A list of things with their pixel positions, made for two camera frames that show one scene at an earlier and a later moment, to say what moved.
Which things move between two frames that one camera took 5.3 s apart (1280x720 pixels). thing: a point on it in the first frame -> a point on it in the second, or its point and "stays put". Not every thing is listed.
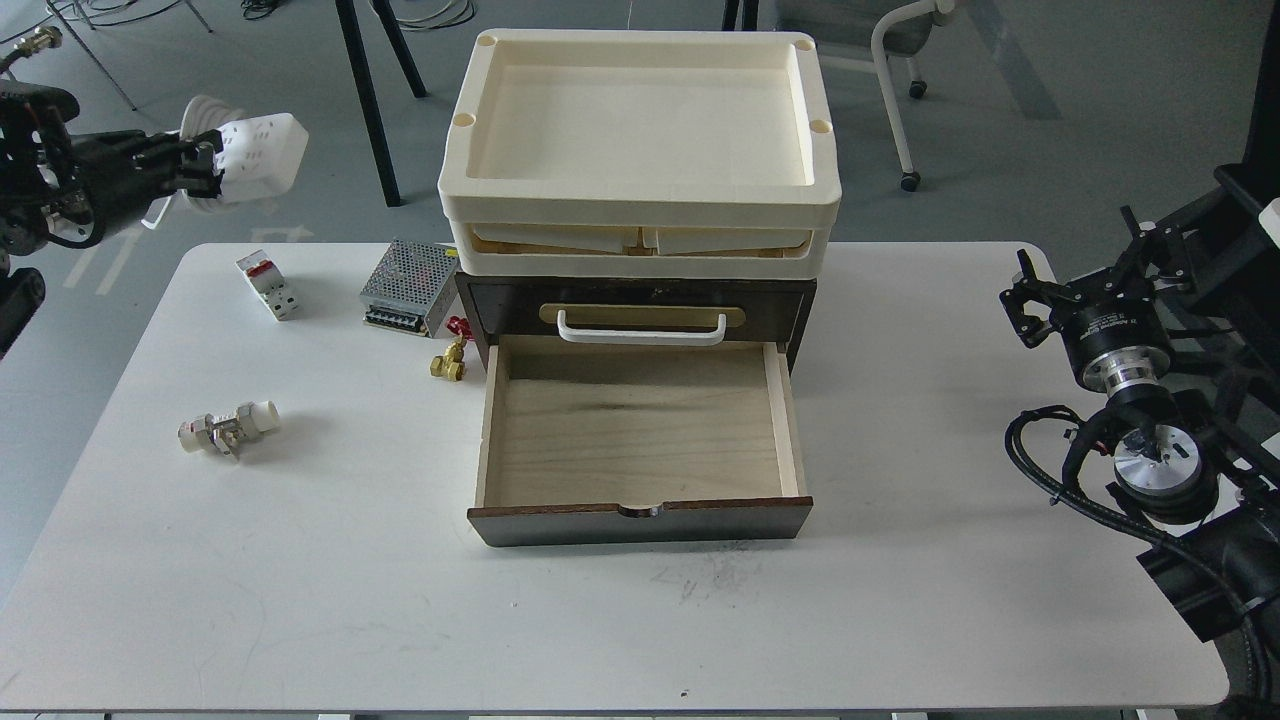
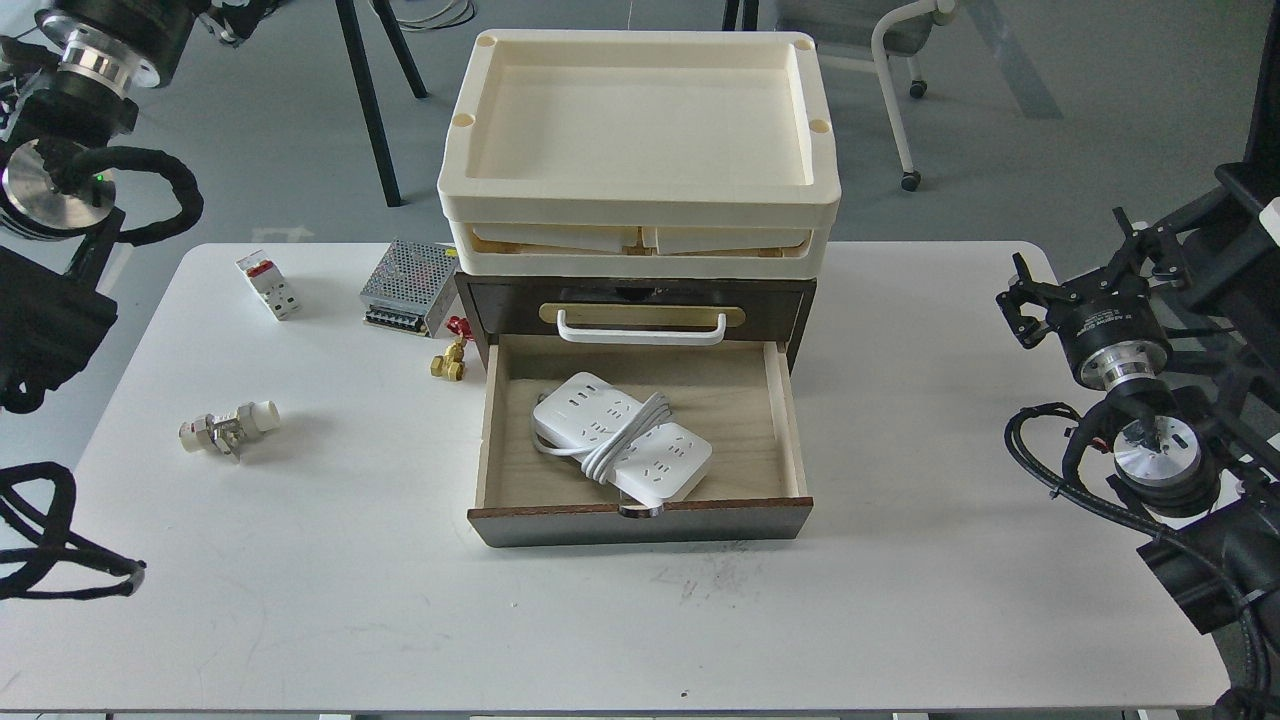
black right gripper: x=1112 y=325 stays put
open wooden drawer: x=607 y=442 stays put
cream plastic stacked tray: x=631 y=154 stays put
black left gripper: x=116 y=174 -> x=116 y=44
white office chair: x=903 y=34 stays put
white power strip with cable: x=260 y=155 -> x=632 y=444
